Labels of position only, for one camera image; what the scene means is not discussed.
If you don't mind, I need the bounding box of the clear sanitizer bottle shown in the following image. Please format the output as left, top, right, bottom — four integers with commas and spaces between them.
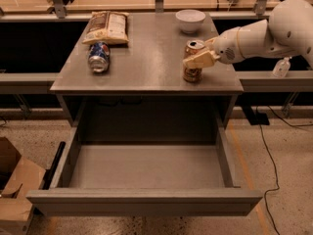
273, 57, 291, 78

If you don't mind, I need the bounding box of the cardboard box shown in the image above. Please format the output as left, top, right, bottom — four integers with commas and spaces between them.
0, 137, 45, 235

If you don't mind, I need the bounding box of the white bowl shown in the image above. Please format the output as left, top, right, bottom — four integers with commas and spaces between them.
175, 9, 206, 33

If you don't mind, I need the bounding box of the blue pepsi can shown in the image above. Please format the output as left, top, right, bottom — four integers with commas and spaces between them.
88, 42, 111, 73

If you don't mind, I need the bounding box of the black bar beside drawer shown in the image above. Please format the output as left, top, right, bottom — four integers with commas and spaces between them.
43, 141, 66, 190

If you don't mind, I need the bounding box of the grey cabinet counter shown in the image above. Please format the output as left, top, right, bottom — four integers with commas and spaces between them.
49, 11, 245, 129

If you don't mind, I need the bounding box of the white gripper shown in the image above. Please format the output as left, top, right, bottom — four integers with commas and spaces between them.
183, 27, 244, 69

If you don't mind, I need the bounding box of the black floor cable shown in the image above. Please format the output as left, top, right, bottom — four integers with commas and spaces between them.
255, 105, 313, 235

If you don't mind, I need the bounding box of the grey open drawer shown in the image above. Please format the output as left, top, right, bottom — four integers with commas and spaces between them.
27, 105, 262, 216

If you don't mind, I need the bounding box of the orange soda can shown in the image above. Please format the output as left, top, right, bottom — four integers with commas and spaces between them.
183, 39, 205, 82

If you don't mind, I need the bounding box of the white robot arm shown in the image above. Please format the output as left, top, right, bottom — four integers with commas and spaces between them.
183, 0, 313, 69

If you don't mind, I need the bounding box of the chip bag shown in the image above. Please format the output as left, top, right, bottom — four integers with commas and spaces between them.
83, 11, 129, 45

